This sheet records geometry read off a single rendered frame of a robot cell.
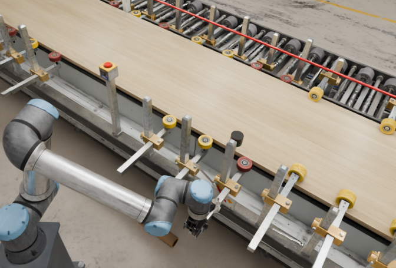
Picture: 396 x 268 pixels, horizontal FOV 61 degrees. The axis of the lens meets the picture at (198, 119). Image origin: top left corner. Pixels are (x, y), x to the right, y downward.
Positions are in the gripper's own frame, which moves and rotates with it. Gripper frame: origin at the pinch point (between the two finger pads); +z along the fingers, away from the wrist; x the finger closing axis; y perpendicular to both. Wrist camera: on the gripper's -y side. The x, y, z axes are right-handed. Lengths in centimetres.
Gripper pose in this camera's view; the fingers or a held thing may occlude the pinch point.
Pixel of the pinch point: (197, 230)
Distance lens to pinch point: 163.3
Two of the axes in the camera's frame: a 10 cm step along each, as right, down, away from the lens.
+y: -5.7, 5.4, -6.2
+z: -0.8, 7.1, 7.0
